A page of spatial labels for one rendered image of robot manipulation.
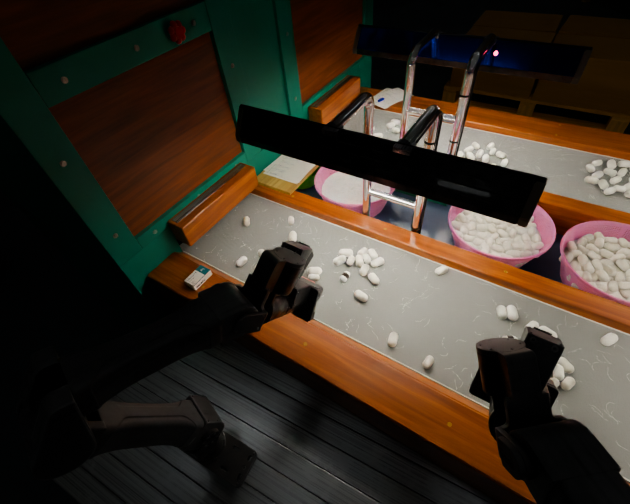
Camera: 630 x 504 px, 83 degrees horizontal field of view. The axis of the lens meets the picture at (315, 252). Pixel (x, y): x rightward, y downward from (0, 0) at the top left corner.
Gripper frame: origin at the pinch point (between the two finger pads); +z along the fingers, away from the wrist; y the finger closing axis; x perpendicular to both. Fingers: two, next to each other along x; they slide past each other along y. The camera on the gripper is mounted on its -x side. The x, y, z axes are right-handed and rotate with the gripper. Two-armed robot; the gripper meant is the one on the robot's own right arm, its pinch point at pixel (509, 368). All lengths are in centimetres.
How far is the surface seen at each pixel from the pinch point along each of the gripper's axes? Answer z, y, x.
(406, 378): 1.3, 14.8, 11.4
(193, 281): -3, 70, 13
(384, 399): -3.2, 16.8, 15.1
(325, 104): 54, 79, -44
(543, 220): 48, 0, -26
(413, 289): 20.3, 22.0, -1.1
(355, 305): 11.9, 32.2, 6.0
